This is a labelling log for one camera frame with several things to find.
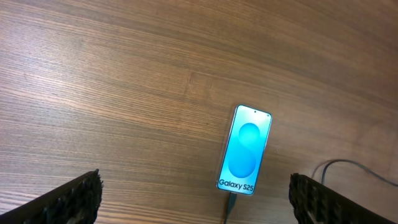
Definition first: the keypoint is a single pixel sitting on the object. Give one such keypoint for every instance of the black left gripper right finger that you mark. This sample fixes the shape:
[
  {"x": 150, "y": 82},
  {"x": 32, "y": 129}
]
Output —
[{"x": 314, "y": 203}]

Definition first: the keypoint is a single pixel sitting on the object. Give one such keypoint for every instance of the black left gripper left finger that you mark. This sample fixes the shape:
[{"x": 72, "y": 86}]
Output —
[{"x": 77, "y": 201}]

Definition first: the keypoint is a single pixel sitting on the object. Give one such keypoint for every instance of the teal screen smartphone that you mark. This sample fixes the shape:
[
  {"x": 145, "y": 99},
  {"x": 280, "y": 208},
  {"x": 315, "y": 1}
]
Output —
[{"x": 244, "y": 151}]

